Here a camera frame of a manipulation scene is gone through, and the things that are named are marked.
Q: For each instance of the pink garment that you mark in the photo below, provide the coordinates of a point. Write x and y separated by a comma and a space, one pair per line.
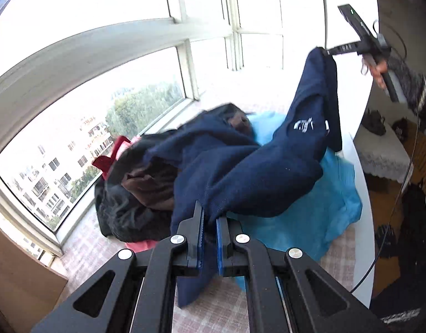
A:
141, 246

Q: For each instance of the pink plaid table cloth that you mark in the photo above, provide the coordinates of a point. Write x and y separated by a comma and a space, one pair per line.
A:
221, 307

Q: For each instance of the white lace covered table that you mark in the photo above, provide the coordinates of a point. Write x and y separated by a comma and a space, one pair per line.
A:
382, 156

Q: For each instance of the dark red garment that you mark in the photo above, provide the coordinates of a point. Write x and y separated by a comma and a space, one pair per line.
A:
104, 163

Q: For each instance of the right hand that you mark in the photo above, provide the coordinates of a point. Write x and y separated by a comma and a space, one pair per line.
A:
377, 69

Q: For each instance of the white window frame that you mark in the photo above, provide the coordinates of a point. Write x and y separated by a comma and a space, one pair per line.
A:
76, 73

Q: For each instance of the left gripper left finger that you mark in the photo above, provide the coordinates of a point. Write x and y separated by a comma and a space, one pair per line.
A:
133, 292

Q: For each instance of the black clothes pile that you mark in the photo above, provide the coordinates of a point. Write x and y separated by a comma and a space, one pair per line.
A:
215, 154

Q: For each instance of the brown garment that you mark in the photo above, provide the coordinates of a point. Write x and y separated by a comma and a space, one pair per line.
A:
153, 186

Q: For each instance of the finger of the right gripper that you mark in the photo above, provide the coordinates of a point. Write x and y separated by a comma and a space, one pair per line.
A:
330, 52

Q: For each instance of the navy blue t-shirt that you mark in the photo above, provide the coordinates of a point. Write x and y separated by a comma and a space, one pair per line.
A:
291, 161

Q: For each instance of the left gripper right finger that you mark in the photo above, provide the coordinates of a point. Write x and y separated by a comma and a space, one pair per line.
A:
287, 291

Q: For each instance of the light wooden cabinet panel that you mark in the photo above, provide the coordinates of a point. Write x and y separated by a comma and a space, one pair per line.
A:
28, 289

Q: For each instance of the light blue garment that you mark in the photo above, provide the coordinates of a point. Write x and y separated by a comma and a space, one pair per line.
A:
321, 223

